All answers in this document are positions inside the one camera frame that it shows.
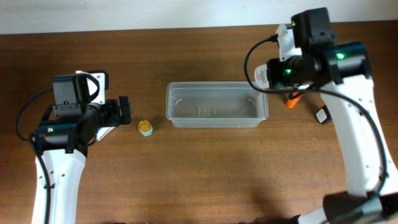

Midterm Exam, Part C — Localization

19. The right black cable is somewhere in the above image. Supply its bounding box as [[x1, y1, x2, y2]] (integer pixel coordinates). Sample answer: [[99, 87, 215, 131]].
[[243, 33, 389, 194]]

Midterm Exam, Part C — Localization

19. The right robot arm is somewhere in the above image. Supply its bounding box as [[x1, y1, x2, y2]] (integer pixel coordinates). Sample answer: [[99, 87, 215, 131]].
[[267, 7, 397, 223]]

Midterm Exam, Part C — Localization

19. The orange tube white cap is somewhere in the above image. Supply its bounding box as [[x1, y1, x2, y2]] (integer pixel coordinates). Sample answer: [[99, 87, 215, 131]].
[[285, 91, 302, 109]]

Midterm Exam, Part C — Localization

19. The clear plastic container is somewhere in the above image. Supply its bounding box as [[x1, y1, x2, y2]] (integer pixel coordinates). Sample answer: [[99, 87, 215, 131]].
[[165, 82, 269, 128]]

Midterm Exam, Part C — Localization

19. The white Panadol box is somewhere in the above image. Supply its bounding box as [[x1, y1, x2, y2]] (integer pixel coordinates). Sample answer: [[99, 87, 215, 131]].
[[96, 127, 114, 141]]

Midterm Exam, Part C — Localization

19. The dark brown medicine bottle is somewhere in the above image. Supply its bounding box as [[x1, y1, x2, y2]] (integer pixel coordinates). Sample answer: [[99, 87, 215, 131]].
[[315, 105, 332, 124]]

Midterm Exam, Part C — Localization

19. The small gold-lid jar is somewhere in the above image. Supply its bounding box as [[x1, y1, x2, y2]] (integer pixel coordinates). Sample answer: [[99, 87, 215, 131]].
[[138, 120, 153, 136]]

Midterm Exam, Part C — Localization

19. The white squeeze bottle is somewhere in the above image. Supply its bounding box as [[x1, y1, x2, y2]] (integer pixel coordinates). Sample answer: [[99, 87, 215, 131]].
[[254, 64, 270, 90]]

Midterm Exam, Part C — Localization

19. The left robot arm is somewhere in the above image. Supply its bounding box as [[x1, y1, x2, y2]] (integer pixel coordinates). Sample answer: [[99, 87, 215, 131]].
[[29, 70, 131, 223]]

